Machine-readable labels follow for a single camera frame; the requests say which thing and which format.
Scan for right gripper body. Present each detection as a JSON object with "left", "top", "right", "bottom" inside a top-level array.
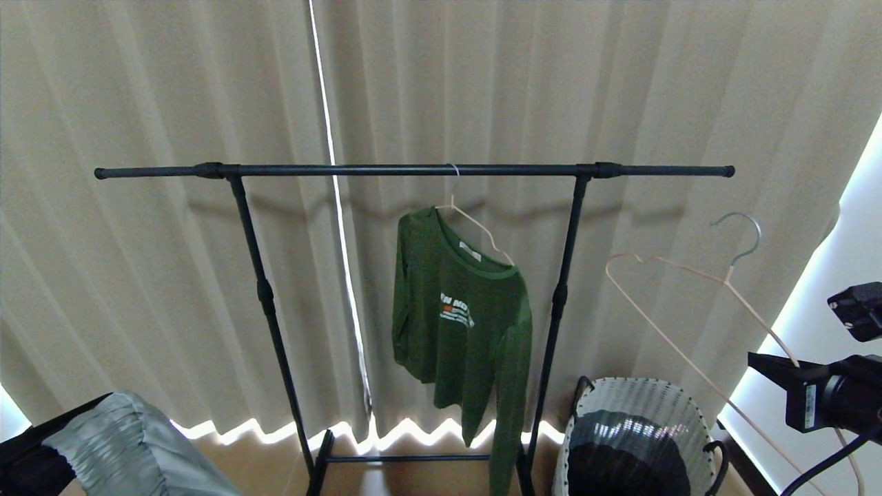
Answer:
[{"left": 786, "top": 355, "right": 882, "bottom": 436}]

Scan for pink clothes hanger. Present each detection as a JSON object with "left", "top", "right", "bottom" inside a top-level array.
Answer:
[
  {"left": 605, "top": 211, "right": 866, "bottom": 496},
  {"left": 434, "top": 164, "right": 516, "bottom": 268}
]

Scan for green long-sleeved shirt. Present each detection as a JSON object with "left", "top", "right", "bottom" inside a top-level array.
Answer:
[{"left": 391, "top": 207, "right": 533, "bottom": 496}]

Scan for pale grey shorts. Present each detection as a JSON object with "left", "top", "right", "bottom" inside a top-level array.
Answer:
[{"left": 41, "top": 391, "right": 242, "bottom": 496}]

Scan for white laundry basket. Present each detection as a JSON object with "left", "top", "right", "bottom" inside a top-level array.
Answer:
[{"left": 551, "top": 376, "right": 730, "bottom": 496}]

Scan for black clothes rack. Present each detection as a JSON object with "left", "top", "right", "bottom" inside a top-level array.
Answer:
[{"left": 94, "top": 163, "right": 735, "bottom": 496}]

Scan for beige curtain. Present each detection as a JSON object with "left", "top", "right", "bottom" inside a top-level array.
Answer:
[{"left": 0, "top": 0, "right": 882, "bottom": 448}]

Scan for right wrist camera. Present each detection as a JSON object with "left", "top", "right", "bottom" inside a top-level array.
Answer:
[{"left": 827, "top": 282, "right": 882, "bottom": 343}]

